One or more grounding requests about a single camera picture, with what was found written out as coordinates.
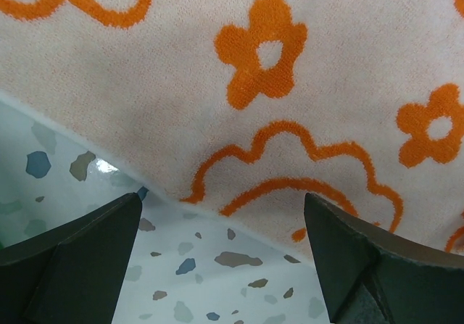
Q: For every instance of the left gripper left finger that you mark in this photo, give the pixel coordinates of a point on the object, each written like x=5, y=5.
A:
x=72, y=273

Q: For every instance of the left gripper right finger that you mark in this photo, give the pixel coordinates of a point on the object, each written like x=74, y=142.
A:
x=369, y=275

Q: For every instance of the orange white lion towel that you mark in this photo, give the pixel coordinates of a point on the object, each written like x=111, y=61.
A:
x=240, y=106

